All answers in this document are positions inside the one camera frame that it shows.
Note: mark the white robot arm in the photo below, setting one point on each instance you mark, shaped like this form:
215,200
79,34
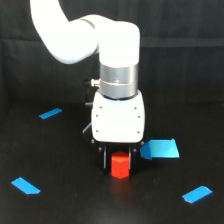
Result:
117,43

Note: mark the large blue folded tape patch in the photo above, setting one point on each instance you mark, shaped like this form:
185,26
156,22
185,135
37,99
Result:
159,149

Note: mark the red hexagonal block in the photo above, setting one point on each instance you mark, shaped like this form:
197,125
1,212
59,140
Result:
120,165

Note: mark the blue tape strip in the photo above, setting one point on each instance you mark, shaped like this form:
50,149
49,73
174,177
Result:
50,113
25,186
196,194

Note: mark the blue tape strip near right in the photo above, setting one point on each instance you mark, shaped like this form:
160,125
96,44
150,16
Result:
196,194

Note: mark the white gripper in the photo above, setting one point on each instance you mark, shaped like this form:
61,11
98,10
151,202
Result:
116,121

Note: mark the blue tape strip near left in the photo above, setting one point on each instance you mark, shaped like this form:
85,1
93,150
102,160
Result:
25,186

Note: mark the blue tape strip far left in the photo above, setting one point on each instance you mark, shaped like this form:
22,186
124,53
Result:
50,113

